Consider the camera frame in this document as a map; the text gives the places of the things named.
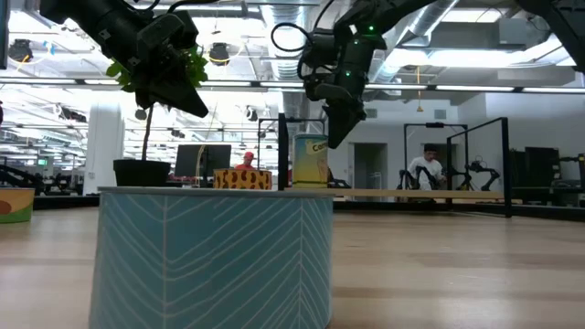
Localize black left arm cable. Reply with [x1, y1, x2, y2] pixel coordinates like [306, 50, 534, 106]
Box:
[122, 0, 221, 15]

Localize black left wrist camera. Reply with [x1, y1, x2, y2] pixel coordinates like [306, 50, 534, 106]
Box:
[136, 11, 201, 50]

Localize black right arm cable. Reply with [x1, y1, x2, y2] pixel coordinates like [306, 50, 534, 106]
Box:
[271, 0, 337, 54]

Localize low teal can white lines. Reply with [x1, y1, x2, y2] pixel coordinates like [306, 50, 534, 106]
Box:
[89, 186, 335, 329]

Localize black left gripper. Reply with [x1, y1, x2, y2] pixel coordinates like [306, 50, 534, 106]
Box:
[98, 17, 210, 119]

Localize wooden shelf black metal frame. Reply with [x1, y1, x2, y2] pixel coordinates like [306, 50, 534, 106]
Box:
[277, 112, 514, 219]

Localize green plant in black pot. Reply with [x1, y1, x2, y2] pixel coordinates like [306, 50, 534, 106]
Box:
[105, 43, 210, 187]

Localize low orange spotted can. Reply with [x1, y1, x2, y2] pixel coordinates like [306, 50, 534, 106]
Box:
[212, 168, 274, 191]

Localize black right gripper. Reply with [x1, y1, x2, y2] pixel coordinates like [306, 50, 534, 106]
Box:
[301, 20, 388, 150]

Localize large round silver duct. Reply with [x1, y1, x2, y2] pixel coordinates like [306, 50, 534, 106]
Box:
[261, 0, 308, 82]

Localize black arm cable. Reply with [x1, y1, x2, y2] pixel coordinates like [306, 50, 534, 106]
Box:
[122, 0, 221, 15]
[271, 0, 337, 54]

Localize person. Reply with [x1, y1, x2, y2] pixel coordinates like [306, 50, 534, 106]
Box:
[406, 143, 447, 191]
[234, 151, 258, 171]

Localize tall carrots can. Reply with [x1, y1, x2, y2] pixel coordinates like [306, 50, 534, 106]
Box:
[292, 133, 329, 189]

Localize low mushroom can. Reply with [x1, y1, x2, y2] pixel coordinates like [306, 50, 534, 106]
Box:
[0, 186, 37, 225]

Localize black dome ceiling fixture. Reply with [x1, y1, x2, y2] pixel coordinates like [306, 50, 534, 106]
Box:
[8, 38, 34, 64]
[208, 42, 231, 68]

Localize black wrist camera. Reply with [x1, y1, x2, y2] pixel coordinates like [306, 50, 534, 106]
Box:
[299, 27, 343, 70]
[136, 11, 201, 50]

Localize large tilted monitor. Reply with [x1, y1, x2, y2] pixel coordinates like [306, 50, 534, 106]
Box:
[0, 0, 10, 70]

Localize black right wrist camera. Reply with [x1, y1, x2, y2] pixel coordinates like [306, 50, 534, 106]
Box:
[299, 27, 343, 70]

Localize thin black metal cell frame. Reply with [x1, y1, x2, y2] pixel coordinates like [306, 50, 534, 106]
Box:
[258, 117, 326, 186]
[403, 122, 469, 191]

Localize hanging brass pendant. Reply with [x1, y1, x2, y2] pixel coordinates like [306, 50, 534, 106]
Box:
[414, 66, 425, 114]

